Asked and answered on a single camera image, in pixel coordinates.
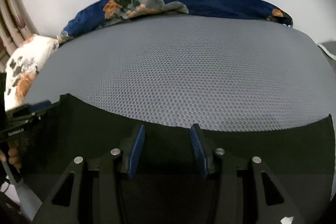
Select beige patterned curtain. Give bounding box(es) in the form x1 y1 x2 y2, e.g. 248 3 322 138
0 0 37 56

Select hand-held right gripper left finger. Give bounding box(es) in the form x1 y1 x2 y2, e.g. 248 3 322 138
31 124 146 224

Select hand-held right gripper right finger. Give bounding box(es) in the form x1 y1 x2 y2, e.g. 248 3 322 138
189 123 305 224

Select grey honeycomb mat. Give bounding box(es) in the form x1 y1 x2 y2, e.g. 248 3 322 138
8 15 332 224

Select white floral pillow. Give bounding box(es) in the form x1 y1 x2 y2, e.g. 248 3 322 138
5 34 59 111

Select grey bed sheet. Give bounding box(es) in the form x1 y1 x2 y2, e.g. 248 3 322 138
317 41 336 61

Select person's left hand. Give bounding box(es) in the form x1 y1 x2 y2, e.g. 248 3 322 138
0 139 22 170

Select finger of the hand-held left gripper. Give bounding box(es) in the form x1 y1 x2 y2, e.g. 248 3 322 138
28 100 52 114

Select black pants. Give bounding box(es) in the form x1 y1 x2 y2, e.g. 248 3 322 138
20 94 334 224

